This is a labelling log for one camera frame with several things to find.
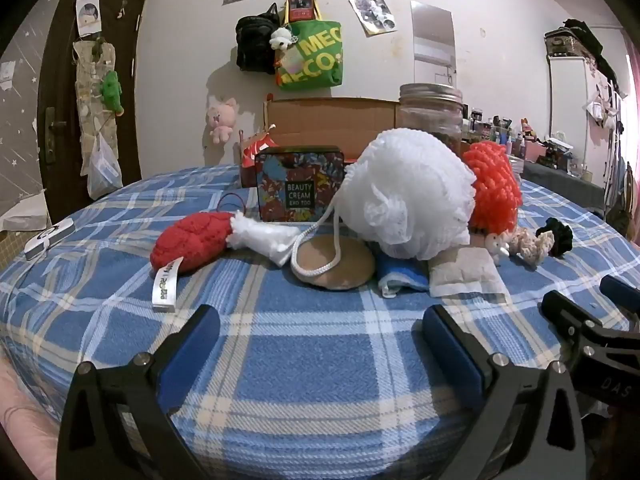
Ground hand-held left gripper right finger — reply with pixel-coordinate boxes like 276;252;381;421
421;304;588;480

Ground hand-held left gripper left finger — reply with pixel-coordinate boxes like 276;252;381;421
55;304;236;480

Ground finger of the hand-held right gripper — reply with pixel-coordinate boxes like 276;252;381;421
599;274;640;311
542;289;640;403

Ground cream crochet piece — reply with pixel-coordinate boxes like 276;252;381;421
507;225;556;264

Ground white paper sachet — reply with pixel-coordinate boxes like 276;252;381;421
427;248;508;303

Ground black scrunchie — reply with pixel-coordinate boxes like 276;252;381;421
536;217;575;259

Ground blue towel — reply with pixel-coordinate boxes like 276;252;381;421
374;251;432;300

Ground white cotton roll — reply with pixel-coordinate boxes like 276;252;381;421
227;211;306;267

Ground white mesh bath pouf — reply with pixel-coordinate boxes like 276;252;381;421
290;129;477;281

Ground cardboard box red inside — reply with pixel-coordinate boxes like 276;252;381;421
237;97;403;188

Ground blue plaid blanket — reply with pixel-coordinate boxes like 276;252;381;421
0;162;640;480

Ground desk with dark cloth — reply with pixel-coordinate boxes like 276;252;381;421
510;157;606;211

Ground pink curtain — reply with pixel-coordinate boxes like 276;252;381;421
622;45;640;241

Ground row of bottles and cosmetics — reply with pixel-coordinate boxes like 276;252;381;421
460;105;593;181

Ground white flat device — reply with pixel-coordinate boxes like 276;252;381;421
25;220;75;261

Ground white hanging ornaments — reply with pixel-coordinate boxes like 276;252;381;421
582;82;626;131

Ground floral tin box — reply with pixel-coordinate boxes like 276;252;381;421
253;146;351;223

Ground white wardrobe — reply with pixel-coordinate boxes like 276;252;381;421
547;55;618;186

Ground white plastic bag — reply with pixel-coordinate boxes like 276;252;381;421
86;132;123;201

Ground dark wooden door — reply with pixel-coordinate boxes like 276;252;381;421
37;0;153;226

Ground white paper bag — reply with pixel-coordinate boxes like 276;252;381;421
0;192;51;233

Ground pink plush toy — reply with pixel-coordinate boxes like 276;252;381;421
206;96;239;145

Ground large glass jar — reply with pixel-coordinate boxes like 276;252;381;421
398;82;465;156

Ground black bag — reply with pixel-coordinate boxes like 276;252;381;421
562;18;628;96

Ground patterned suitcase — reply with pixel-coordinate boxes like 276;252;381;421
544;30;591;58

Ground clear hanging organizer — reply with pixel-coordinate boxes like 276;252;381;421
72;35;118;161

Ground green plush toy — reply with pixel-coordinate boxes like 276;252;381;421
99;70;125;113

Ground black backpack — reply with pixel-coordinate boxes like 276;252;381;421
235;2;281;75

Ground green tote bag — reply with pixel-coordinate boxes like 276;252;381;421
274;0;345;92

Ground photo on door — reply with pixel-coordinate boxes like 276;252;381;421
76;0;102;37

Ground red card pouch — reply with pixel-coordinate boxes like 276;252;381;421
286;0;316;25

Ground metal door handle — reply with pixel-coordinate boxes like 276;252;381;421
42;106;67;163

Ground wall mirror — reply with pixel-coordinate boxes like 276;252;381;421
410;0;458;91

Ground photo wall poster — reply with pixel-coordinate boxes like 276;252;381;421
349;0;398;37

